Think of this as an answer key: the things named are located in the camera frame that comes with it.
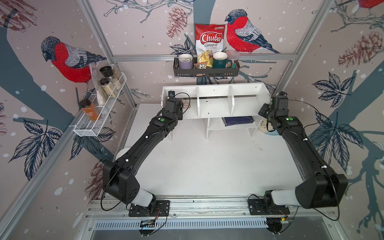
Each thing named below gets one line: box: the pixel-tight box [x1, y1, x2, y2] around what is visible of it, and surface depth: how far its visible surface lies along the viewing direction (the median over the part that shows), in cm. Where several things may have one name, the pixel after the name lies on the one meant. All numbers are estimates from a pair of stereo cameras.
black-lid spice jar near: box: [99, 78, 116, 98], surface depth 78 cm
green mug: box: [212, 51, 233, 69], surface depth 85 cm
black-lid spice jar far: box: [99, 65, 122, 91], surface depth 81 cm
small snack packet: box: [194, 61, 208, 69], surface depth 87 cm
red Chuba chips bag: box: [195, 23, 226, 60], surface depth 81 cm
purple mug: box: [178, 53, 193, 69], surface depth 84 cm
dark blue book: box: [221, 116, 255, 127], surface depth 94 cm
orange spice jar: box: [79, 99, 101, 121], surface depth 68 cm
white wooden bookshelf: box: [162, 82, 271, 140], surface depth 87 cm
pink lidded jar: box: [226, 50, 240, 68], surface depth 87 cm
